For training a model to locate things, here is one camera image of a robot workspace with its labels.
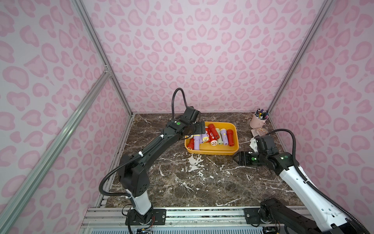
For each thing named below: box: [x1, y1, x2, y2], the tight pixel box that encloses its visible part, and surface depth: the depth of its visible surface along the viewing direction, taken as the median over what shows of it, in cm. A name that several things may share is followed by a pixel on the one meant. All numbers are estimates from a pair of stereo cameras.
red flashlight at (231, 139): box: [226, 129, 235, 147], surface depth 103 cm
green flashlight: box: [215, 127, 224, 145], surface depth 102 cm
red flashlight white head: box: [209, 137, 219, 147], surface depth 100 cm
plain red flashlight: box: [187, 137, 195, 150], surface depth 100 cm
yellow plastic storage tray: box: [184, 121, 240, 156], surface depth 100 cm
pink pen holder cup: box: [249, 112, 269, 130], surface depth 106 cm
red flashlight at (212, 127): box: [207, 123, 220, 140], surface depth 105 cm
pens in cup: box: [255, 108, 269, 120], surface depth 103 cm
